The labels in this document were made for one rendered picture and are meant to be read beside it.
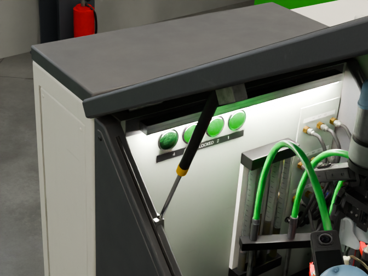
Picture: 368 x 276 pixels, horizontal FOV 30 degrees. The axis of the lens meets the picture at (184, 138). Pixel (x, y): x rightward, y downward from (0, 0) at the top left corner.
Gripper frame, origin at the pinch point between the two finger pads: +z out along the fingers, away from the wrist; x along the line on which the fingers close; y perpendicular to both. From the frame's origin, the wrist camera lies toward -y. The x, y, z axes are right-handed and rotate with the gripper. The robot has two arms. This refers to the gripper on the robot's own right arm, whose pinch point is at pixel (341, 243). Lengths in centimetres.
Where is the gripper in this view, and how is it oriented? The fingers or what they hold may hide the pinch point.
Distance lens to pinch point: 138.9
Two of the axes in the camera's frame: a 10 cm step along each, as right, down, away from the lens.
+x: 8.2, -2.4, 5.2
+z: -0.5, 8.7, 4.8
